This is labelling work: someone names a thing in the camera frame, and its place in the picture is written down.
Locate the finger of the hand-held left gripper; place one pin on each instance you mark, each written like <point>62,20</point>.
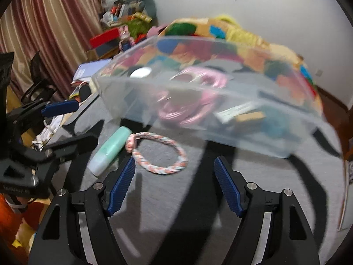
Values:
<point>71,145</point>
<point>60,108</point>

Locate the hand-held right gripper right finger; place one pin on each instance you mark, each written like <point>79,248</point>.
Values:
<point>227,187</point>

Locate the clear plastic storage bin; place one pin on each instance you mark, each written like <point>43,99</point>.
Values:
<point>220,99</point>

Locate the dark green bag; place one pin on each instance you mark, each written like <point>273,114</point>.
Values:
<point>143,4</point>

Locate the striped brown curtain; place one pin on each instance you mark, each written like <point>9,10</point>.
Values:
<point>55,19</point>

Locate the mint green bottle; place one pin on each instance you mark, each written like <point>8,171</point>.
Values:
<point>109,151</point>

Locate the orange printed cloth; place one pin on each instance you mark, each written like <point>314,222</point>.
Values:
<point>12,220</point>

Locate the black chair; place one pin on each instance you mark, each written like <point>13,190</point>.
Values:
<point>38,77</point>

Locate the colourful patchwork blanket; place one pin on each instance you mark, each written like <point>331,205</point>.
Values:
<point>242,34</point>

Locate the blue notebook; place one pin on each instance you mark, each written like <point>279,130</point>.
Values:
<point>88,70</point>

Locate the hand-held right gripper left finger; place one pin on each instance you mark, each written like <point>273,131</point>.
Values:
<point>122,185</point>

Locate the red box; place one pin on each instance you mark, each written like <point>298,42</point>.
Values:
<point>103,38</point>

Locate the white round lid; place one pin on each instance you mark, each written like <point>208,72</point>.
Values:
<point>140,72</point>

